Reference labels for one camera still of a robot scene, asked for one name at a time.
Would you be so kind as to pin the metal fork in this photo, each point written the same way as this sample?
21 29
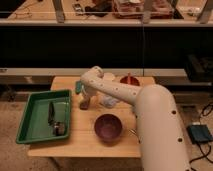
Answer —
133 132

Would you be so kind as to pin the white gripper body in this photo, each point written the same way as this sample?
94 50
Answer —
88 93

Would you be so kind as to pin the green sponge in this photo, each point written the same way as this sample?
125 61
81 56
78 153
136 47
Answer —
78 87

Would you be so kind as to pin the red bowl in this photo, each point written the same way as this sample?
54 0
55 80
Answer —
129 79

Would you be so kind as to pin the dark knife in tray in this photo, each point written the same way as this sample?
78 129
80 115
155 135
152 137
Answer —
51 113

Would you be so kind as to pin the green plastic tray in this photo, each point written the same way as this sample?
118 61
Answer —
34 126

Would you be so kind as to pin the wooden table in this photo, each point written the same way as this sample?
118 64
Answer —
83 141

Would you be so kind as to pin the small dark object in tray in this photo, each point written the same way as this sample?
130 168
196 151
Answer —
58 128

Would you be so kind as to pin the blue foot pedal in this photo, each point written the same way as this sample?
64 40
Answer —
199 134

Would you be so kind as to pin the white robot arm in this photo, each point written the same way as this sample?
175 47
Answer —
162 144

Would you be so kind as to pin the purple bowl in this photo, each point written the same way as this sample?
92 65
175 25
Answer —
108 127

